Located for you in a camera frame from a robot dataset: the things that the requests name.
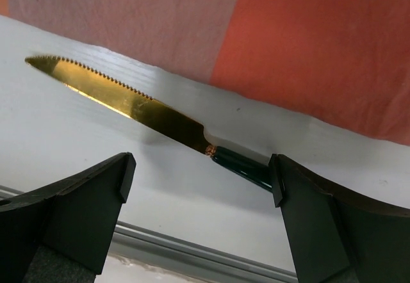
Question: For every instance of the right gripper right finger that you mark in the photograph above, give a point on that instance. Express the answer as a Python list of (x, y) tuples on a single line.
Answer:
[(337, 234)]

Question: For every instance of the gold knife green handle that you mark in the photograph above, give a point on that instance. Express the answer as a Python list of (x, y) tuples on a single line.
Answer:
[(143, 108)]

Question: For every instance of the checkered orange blue cloth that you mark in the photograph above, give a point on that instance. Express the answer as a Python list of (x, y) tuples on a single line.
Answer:
[(345, 62)]

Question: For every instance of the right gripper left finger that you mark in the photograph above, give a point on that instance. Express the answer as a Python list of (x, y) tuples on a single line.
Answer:
[(62, 232)]

